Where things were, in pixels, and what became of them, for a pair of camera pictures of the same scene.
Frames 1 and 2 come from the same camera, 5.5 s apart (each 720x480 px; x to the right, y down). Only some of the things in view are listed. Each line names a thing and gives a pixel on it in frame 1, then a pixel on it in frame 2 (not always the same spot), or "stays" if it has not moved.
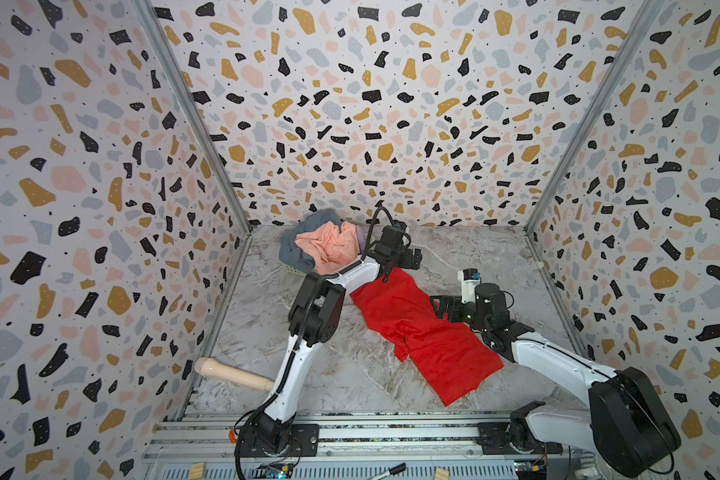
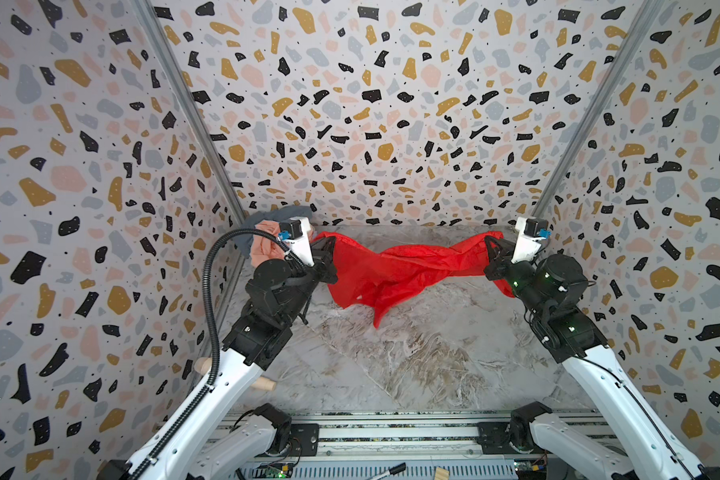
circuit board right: [531, 469] stays
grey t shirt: [292, 253] → [249, 221]
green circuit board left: [275, 470] stays
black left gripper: [405, 259] → [323, 259]
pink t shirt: [333, 247] → [263, 248]
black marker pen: [389, 472] stays
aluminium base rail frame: [356, 447] stays
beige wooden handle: [212, 366] stays
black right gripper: [451, 306] → [498, 264]
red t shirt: [454, 359] → [372, 273]
